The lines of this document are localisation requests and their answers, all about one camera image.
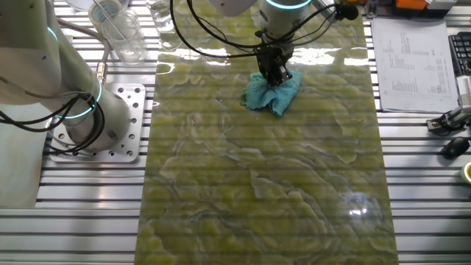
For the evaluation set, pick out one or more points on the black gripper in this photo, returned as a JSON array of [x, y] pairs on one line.
[[274, 57]]

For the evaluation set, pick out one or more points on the silver ribbed camera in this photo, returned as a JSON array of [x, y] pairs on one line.
[[464, 90]]

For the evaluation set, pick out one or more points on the light blue fluffy cloth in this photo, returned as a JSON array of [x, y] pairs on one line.
[[261, 95]]

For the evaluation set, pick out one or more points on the small clear glass cup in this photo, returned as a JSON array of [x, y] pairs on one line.
[[162, 20]]

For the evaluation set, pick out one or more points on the clear plastic beaker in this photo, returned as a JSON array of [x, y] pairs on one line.
[[127, 48]]

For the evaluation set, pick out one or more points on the orange box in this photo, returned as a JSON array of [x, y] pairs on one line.
[[410, 3]]

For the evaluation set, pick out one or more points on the green marble pattern mat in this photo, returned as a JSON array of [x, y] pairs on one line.
[[257, 184]]

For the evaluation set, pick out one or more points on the black clip microphone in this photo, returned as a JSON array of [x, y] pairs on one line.
[[347, 11]]

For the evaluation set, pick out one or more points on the white printed paper sheet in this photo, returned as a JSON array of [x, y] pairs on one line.
[[412, 73]]

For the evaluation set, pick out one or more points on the black computer mouse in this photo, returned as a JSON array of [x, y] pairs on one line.
[[456, 147]]

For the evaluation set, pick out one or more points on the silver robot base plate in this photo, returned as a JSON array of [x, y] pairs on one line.
[[129, 110]]

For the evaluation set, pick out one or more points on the black computer keyboard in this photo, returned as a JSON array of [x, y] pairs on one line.
[[461, 51]]

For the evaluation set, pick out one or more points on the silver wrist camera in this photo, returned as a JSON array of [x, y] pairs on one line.
[[325, 3]]

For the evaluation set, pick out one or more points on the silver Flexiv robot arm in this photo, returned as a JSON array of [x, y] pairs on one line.
[[37, 55]]

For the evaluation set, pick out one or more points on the green tape roll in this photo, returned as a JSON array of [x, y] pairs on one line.
[[467, 173]]

